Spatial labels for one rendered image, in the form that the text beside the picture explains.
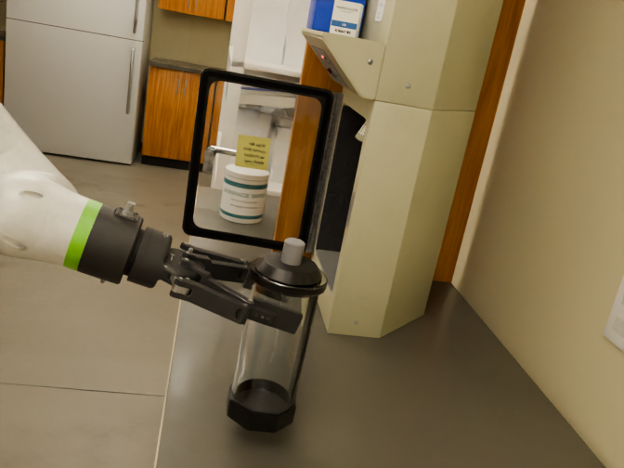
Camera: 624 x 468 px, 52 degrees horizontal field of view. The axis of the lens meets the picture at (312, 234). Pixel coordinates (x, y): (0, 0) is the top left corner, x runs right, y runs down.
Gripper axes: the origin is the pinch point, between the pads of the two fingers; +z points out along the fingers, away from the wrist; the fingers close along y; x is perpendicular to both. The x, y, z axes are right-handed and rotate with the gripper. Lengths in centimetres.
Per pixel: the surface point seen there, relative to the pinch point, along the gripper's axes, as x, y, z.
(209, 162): 0, 67, -11
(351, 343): 15.6, 30.4, 25.3
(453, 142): -28, 43, 31
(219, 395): 21.8, 8.5, -0.1
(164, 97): 62, 535, -39
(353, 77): -31.1, 33.9, 4.3
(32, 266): 137, 267, -66
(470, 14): -50, 38, 20
